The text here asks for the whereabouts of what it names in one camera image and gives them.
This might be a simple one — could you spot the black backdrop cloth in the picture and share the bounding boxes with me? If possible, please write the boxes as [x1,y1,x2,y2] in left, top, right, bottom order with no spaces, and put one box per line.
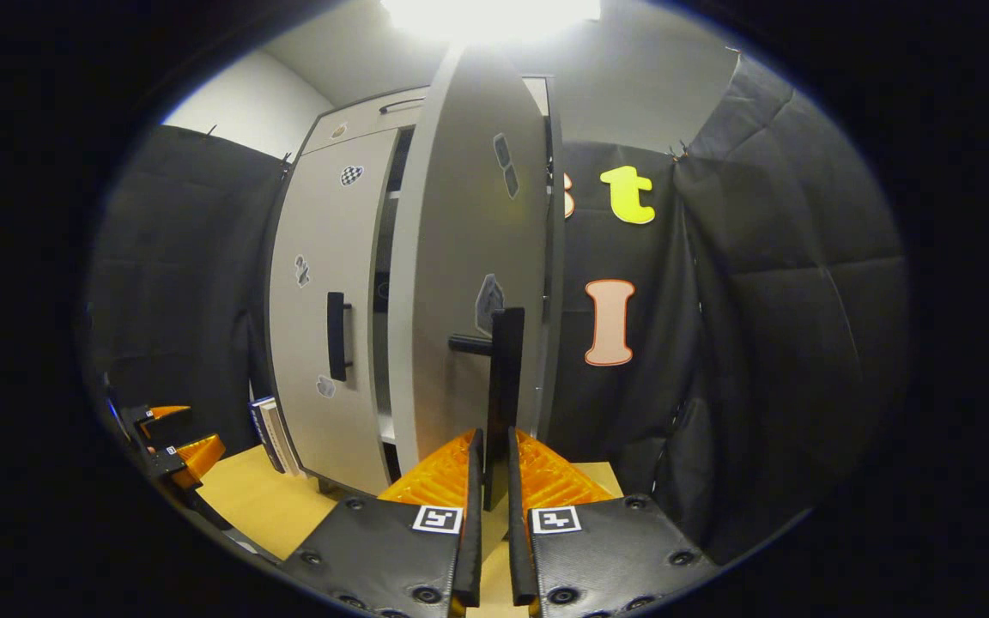
[87,56,912,567]

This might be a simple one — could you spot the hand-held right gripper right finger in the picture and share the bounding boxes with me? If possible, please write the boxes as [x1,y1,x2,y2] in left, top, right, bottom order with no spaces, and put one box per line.
[507,427,719,618]

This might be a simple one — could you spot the grey double-door shoe cabinet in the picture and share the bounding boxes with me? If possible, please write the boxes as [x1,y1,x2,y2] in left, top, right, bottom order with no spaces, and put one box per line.
[264,76,566,499]

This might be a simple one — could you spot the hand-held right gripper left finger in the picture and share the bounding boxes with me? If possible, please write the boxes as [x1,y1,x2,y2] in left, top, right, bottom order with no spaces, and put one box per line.
[280,427,485,618]

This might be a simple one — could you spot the long ceiling light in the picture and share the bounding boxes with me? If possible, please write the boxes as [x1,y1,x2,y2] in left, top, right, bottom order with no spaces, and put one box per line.
[379,0,603,44]

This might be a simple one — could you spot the grey cabinet door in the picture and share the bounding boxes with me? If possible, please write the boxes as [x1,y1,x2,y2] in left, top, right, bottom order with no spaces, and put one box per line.
[267,127,401,497]
[387,47,564,512]

